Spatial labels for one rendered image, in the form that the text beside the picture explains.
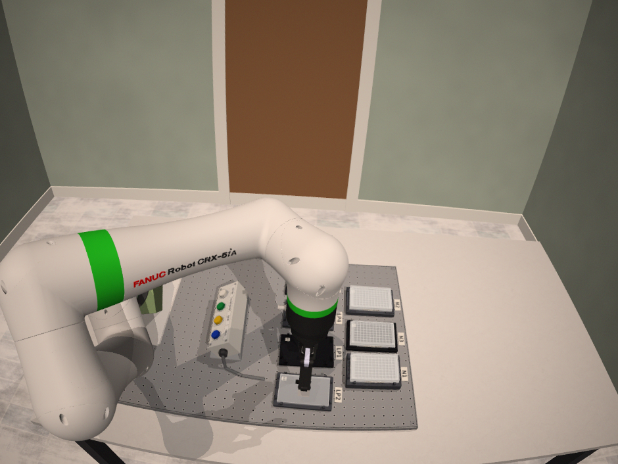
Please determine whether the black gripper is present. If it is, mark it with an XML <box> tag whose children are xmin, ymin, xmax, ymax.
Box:
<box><xmin>291</xmin><ymin>327</ymin><xmax>329</xmax><ymax>397</ymax></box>

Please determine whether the grey push-button control panel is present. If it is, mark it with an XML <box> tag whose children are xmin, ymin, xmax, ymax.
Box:
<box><xmin>207</xmin><ymin>281</ymin><xmax>265</xmax><ymax>381</ymax></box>

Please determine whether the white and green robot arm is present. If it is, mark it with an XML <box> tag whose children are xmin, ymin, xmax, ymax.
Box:
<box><xmin>0</xmin><ymin>197</ymin><xmax>348</xmax><ymax>441</ymax></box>

